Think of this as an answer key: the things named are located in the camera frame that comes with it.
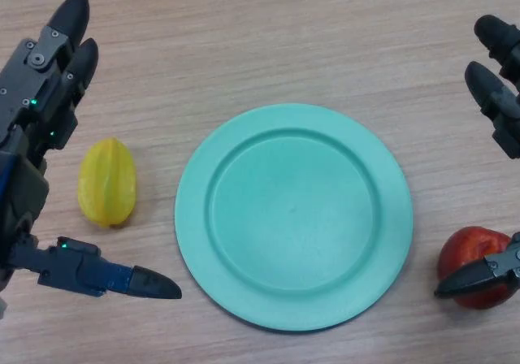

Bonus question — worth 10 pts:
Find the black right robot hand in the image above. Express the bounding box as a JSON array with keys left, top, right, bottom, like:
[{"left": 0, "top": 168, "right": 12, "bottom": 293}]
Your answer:
[{"left": 433, "top": 14, "right": 520, "bottom": 300}]

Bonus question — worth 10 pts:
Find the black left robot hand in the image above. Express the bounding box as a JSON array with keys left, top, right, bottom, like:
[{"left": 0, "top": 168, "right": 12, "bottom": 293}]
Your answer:
[{"left": 0, "top": 0, "right": 183, "bottom": 302}]

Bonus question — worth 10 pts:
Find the yellow starfruit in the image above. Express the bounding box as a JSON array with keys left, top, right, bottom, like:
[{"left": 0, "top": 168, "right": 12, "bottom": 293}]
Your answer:
[{"left": 77, "top": 136, "right": 138, "bottom": 229}]

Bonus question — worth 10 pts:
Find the red apple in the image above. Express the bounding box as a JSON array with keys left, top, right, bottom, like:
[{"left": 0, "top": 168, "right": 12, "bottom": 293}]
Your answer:
[{"left": 436, "top": 225, "right": 520, "bottom": 310}]

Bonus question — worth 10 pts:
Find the green round plate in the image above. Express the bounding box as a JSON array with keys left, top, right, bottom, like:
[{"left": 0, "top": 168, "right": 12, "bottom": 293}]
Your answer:
[{"left": 174, "top": 102, "right": 414, "bottom": 321}]

